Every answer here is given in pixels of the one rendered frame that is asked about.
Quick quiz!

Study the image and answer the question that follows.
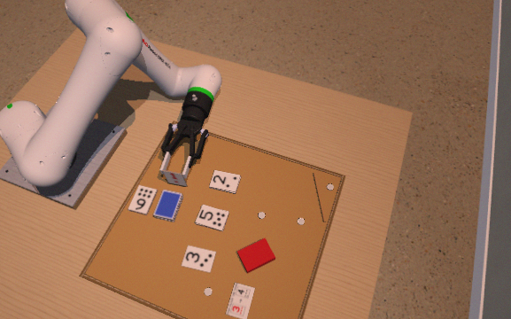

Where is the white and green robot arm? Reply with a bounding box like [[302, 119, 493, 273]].
[[0, 0, 222, 187]]

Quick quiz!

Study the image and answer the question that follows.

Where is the white printed rules card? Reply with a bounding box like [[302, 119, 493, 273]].
[[226, 283, 255, 319]]

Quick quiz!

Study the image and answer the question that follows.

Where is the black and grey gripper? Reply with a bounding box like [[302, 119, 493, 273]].
[[160, 107, 209, 179]]

